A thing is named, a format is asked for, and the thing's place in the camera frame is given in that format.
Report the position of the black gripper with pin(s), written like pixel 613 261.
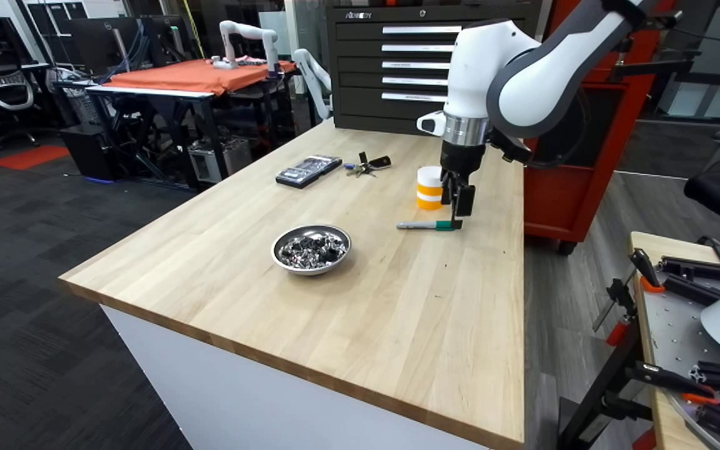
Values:
pixel 458 163

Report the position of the green capped marker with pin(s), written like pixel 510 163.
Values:
pixel 430 227

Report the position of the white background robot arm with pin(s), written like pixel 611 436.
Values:
pixel 249 34

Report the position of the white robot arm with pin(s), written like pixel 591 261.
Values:
pixel 505 87

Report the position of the white and orange mug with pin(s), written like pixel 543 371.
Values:
pixel 428 188

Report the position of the key bunch with fob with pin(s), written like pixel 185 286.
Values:
pixel 366 166

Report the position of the red tool cabinet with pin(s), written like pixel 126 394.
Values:
pixel 564 198

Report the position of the black tool chest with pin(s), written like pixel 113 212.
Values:
pixel 391 59

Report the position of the black calculator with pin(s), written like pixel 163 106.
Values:
pixel 308 172

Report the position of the metal bowl with parts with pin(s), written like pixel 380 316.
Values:
pixel 310 249

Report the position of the orange topped table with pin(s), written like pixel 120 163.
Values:
pixel 191 88

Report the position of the small side table with tools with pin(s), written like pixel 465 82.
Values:
pixel 666 368

